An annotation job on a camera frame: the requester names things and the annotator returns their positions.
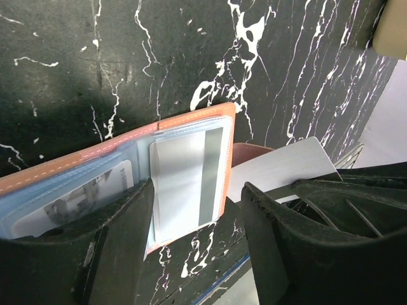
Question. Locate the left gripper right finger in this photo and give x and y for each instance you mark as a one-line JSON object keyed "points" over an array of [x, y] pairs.
{"points": [[296, 260]]}

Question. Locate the white credit card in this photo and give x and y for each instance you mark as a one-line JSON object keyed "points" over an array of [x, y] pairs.
{"points": [[57, 211], [184, 171]]}

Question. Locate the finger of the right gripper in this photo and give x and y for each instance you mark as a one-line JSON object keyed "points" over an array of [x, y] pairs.
{"points": [[368, 202]]}

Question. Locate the beige oval tray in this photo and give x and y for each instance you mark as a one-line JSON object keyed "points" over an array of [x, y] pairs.
{"points": [[390, 36]]}

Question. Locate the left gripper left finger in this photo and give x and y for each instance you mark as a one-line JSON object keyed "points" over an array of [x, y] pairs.
{"points": [[94, 260]]}

